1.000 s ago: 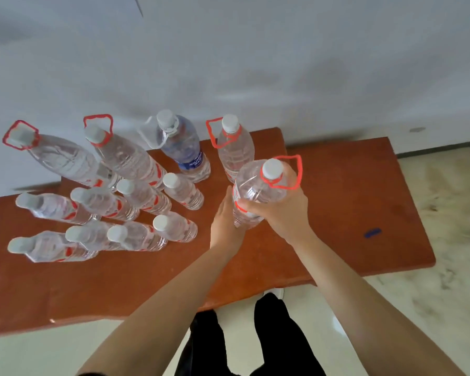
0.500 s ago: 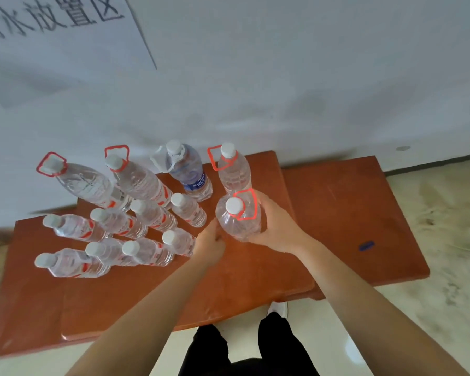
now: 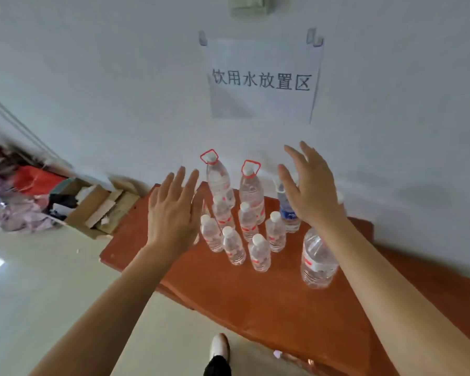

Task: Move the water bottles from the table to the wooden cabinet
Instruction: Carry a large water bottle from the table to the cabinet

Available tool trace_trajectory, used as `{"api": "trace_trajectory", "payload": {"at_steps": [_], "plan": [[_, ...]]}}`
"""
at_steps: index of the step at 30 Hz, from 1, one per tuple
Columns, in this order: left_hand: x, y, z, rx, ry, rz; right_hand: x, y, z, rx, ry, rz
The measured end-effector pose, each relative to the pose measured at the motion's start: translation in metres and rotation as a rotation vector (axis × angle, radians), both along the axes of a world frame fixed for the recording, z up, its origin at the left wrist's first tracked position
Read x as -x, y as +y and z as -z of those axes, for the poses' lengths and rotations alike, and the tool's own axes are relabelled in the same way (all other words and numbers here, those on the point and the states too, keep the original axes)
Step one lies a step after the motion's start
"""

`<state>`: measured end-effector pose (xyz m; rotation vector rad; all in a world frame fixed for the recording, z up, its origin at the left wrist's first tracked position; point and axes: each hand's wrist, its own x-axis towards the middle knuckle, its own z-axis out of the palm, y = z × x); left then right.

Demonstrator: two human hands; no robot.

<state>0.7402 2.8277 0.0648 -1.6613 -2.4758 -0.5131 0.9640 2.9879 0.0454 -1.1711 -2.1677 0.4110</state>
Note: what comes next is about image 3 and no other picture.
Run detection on person's left forearm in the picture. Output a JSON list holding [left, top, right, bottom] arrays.
[[29, 246, 189, 376]]

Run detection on person's right hand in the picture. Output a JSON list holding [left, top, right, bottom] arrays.
[[277, 141, 347, 231]]

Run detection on red cloth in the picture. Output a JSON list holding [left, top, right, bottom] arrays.
[[14, 164, 67, 196]]

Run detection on white wall switch plate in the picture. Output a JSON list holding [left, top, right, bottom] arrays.
[[229, 0, 269, 17]]

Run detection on person's black trousers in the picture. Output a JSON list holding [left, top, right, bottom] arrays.
[[203, 355, 232, 376]]

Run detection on person's white shoe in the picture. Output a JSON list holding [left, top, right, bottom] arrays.
[[209, 333, 231, 363]]

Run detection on person's right forearm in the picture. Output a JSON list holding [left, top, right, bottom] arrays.
[[317, 217, 470, 376]]

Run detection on person's left hand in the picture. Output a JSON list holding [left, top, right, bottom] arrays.
[[147, 166, 205, 259]]

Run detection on white wall conduit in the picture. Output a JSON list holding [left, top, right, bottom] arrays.
[[0, 88, 63, 163], [0, 96, 57, 167]]

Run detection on blue-label Aquafina bottle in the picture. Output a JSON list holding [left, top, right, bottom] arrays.
[[274, 175, 301, 234]]

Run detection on orange wooden cabinet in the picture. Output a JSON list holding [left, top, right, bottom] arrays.
[[100, 183, 470, 376]]

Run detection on white paper sign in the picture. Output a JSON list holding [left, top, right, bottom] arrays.
[[203, 37, 324, 124]]

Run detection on large bottle red ring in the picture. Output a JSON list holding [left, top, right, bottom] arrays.
[[300, 227, 339, 290]]

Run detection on pink cloth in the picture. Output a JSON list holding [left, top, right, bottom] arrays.
[[0, 191, 60, 233]]

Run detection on row of small water bottles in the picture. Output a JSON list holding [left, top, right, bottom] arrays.
[[194, 191, 287, 273]]

